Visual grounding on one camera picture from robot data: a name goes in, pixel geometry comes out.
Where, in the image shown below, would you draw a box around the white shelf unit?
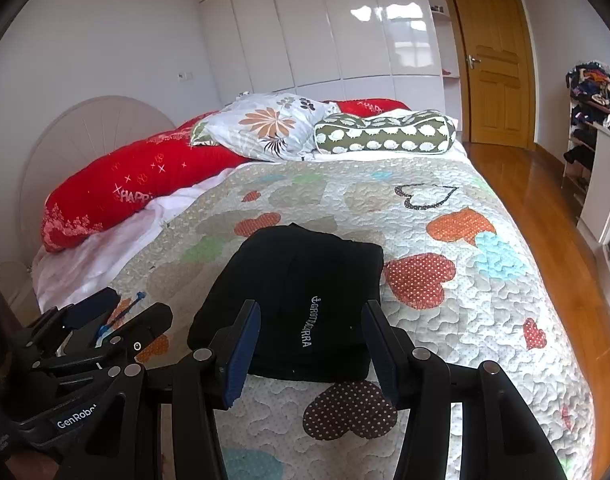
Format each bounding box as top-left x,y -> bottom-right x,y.
562,62 -> 610,291

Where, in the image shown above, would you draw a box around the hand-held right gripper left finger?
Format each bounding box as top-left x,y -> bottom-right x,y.
60,299 -> 262,480

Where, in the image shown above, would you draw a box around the black pants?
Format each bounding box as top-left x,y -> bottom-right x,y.
187,223 -> 385,382

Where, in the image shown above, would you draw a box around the heart pattern quilt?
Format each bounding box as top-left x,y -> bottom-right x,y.
105,152 -> 598,480

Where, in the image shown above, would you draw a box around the white bed sheet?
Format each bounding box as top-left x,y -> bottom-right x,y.
32,160 -> 251,313

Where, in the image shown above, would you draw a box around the wooden door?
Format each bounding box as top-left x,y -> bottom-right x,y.
445,0 -> 536,148

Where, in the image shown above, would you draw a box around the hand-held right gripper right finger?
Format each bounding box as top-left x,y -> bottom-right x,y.
361,299 -> 568,480

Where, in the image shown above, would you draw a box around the pile of mixed clothing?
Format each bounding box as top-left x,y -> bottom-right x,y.
565,61 -> 610,133

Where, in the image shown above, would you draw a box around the round beige headboard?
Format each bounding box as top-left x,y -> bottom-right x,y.
18,96 -> 178,266

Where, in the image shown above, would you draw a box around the green sheep pattern bolster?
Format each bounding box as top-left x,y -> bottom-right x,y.
314,109 -> 459,155

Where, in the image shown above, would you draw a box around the white floral pillow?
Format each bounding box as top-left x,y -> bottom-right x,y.
190,92 -> 342,162

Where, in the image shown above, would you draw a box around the long red pillow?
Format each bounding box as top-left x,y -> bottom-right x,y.
41,99 -> 413,253

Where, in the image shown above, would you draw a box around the white glossy wardrobe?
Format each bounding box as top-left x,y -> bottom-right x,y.
199,0 -> 460,106

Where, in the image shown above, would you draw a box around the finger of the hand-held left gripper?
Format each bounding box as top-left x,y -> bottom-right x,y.
92,302 -> 174,361
28,287 -> 122,356

